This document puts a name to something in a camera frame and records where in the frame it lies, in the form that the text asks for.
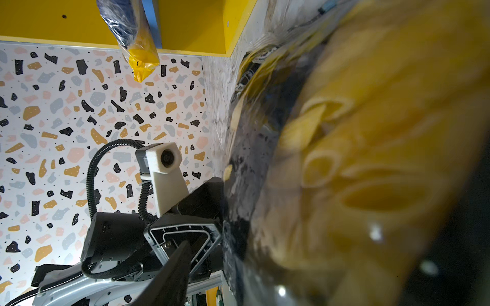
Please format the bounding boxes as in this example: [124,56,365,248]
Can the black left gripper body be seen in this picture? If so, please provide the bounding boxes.
[80,212,161,281]

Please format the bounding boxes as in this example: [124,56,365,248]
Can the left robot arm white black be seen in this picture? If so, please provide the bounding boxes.
[11,177,223,305]

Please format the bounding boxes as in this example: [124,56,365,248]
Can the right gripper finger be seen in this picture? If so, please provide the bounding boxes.
[131,242,192,306]

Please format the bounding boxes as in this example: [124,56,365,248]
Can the yellow Pastatime spaghetti pack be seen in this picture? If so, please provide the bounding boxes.
[96,0,160,83]

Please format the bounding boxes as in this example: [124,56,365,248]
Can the yellow shelf pink blue boards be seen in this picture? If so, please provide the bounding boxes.
[1,1,256,57]

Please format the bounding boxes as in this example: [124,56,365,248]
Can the black corrugated cable conduit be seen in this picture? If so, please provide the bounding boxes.
[80,138,158,282]

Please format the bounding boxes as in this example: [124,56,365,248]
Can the clear black penne bag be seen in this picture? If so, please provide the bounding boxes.
[223,1,489,305]

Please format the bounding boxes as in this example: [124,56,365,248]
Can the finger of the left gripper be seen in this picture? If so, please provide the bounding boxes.
[144,221,222,279]
[172,177,224,219]

